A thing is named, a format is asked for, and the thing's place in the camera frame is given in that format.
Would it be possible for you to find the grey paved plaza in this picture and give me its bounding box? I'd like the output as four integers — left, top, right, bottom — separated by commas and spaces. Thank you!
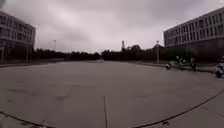
0, 60, 224, 128

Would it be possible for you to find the low hedge strip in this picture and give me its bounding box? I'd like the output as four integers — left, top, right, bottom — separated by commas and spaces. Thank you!
0, 58, 66, 68

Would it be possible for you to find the row of dark trees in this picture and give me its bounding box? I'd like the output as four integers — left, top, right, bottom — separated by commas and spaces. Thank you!
32, 44, 224, 63

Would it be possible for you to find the person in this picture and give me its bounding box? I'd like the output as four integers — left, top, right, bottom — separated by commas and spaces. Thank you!
189, 56, 197, 73

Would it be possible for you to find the parked vehicle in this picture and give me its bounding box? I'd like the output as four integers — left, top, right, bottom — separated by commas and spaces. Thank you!
214, 59, 224, 80

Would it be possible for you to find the grey multi-storey building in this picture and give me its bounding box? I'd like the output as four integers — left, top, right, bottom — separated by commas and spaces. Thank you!
0, 10, 37, 63
163, 7, 224, 62

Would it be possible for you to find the distant tower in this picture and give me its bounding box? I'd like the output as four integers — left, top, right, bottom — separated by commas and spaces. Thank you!
121, 40, 126, 52

